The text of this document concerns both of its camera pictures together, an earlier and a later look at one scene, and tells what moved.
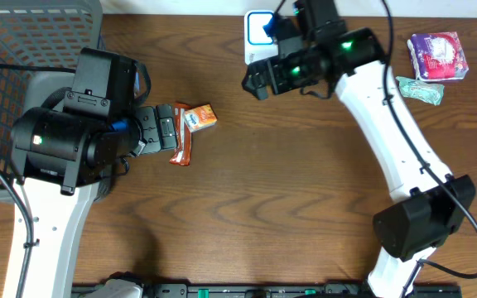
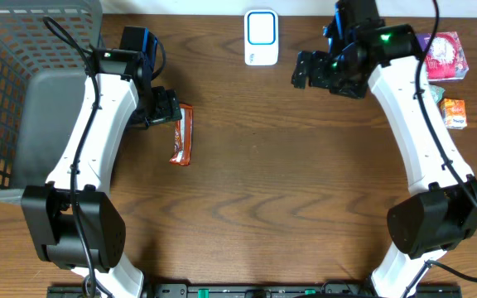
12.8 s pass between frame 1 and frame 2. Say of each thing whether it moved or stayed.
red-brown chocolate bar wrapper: stayed
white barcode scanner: stayed
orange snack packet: moved
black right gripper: moved
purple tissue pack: stayed
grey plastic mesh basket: stayed
